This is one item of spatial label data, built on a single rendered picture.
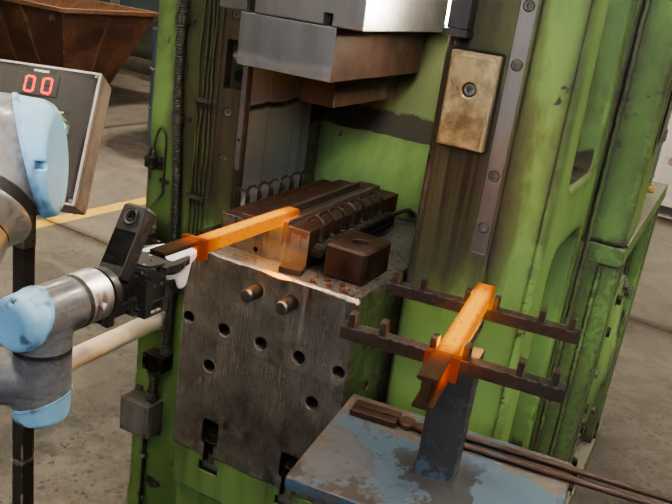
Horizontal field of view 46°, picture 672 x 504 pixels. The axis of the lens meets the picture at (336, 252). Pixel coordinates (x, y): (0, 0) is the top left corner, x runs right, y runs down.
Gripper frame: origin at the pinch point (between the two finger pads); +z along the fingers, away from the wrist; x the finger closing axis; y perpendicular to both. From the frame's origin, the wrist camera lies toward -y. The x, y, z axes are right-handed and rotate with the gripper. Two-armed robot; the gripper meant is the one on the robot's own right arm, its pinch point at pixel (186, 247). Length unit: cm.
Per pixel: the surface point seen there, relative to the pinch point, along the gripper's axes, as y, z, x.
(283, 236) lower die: 3.6, 27.7, 2.0
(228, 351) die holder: 28.1, 22.0, -4.1
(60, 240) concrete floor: 97, 185, -212
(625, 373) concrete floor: 98, 243, 58
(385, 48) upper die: -32, 49, 8
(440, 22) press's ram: -39, 64, 13
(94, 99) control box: -14.9, 22.2, -41.5
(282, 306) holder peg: 13.0, 17.8, 9.0
